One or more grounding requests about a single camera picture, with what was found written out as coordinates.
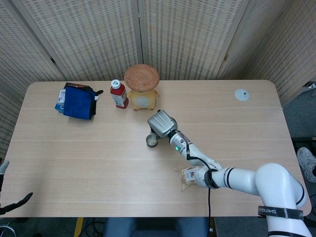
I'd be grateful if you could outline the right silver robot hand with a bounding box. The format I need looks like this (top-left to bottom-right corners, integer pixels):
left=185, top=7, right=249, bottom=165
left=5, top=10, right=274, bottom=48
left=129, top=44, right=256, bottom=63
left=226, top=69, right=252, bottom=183
left=147, top=110, right=178, bottom=140

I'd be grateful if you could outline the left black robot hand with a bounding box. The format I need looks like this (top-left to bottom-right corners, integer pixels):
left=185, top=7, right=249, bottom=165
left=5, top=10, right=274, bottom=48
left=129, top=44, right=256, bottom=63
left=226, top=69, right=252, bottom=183
left=0, top=160, right=34, bottom=216

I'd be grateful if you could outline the small dark ceramic cup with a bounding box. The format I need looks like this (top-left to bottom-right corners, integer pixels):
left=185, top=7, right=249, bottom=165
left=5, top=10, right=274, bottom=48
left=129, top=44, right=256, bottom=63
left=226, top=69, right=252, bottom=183
left=145, top=133, right=158, bottom=148

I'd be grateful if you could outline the yellow plush toy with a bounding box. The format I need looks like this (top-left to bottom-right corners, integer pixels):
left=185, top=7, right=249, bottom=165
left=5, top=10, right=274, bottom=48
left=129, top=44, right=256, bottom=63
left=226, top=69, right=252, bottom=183
left=126, top=88, right=160, bottom=111

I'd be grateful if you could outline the red juice bottle white cap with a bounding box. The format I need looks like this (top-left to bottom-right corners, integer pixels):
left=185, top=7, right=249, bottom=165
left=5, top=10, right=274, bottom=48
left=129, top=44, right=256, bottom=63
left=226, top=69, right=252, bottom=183
left=110, top=79, right=129, bottom=109

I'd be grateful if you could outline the round woven rattan hat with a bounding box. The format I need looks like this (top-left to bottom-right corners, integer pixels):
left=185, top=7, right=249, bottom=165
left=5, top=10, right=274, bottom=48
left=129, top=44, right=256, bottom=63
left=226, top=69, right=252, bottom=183
left=123, top=64, right=160, bottom=92

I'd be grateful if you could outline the clear bag of snacks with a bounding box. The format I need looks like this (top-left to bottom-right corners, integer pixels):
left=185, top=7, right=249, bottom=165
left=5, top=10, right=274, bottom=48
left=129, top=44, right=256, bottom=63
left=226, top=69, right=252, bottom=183
left=175, top=165, right=201, bottom=192

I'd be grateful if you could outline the yellow table leg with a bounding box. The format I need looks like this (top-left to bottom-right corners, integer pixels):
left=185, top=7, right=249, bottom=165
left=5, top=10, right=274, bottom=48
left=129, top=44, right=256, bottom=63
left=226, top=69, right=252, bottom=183
left=73, top=217, right=84, bottom=237

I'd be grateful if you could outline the blue fabric pouch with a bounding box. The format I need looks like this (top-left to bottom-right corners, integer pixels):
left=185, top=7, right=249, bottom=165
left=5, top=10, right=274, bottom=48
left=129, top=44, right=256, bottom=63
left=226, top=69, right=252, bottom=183
left=63, top=85, right=104, bottom=121

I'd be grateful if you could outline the brown snack packet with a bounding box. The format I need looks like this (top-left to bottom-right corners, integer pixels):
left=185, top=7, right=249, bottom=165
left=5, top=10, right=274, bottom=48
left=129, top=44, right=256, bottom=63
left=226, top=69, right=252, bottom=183
left=64, top=82, right=93, bottom=91

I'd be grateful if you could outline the woven folding screen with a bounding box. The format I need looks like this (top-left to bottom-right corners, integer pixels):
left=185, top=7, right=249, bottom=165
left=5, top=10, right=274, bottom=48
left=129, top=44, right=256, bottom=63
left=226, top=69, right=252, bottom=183
left=0, top=0, right=316, bottom=158

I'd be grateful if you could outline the white grey sneaker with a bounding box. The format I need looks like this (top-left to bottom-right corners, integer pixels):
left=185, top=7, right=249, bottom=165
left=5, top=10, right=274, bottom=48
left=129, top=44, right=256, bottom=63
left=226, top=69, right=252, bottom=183
left=296, top=147, right=316, bottom=183

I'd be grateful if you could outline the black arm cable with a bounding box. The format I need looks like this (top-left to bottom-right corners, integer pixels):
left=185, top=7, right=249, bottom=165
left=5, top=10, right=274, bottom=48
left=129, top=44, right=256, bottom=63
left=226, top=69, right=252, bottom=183
left=185, top=144, right=219, bottom=234

